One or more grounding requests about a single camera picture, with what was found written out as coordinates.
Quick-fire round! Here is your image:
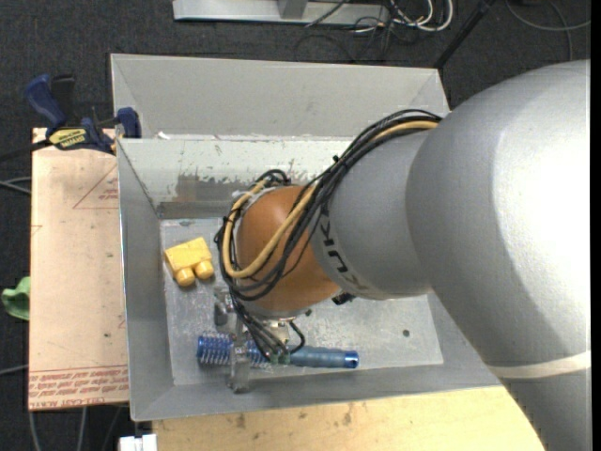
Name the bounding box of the yellow toy building block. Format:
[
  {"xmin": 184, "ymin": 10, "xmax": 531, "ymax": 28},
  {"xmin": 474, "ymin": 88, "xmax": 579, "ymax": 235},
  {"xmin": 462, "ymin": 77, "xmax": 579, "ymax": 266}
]
[{"xmin": 162, "ymin": 236, "xmax": 217, "ymax": 288}]

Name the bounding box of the blue coiled metal tool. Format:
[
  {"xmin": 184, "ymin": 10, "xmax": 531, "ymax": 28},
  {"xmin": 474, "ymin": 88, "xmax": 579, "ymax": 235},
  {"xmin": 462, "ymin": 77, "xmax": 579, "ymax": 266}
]
[{"xmin": 195, "ymin": 332, "xmax": 361, "ymax": 371}]

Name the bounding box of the grey metal bin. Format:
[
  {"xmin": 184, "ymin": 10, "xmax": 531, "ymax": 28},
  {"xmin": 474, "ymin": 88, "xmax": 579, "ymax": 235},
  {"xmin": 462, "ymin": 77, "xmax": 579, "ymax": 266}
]
[{"xmin": 110, "ymin": 53, "xmax": 501, "ymax": 423}]

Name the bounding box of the brown cardboard board, red print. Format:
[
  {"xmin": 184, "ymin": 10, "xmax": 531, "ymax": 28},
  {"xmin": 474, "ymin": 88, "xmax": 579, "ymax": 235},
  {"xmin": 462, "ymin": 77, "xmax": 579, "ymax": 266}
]
[{"xmin": 27, "ymin": 127, "xmax": 131, "ymax": 412}]

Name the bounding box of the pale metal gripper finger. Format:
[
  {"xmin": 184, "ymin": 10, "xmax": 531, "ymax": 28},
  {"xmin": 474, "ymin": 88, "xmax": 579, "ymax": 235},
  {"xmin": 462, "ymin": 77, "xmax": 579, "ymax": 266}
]
[
  {"xmin": 226, "ymin": 343, "xmax": 253, "ymax": 395},
  {"xmin": 213, "ymin": 288, "xmax": 237, "ymax": 328}
]

